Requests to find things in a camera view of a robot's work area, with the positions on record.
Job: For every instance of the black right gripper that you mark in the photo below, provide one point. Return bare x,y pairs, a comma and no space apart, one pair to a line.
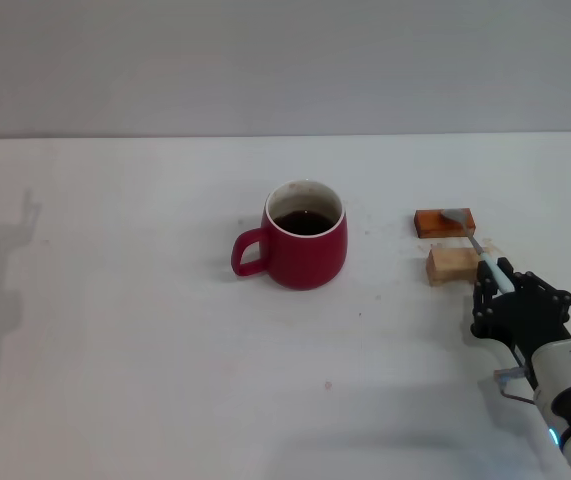
525,320

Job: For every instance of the red ceramic mug with coffee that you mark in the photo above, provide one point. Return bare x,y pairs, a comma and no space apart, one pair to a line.
310,255

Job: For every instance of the light wooden arch block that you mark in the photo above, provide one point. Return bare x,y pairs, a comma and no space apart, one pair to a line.
450,265

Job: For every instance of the orange-brown wooden block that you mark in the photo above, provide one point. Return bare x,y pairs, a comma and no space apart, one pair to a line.
432,224

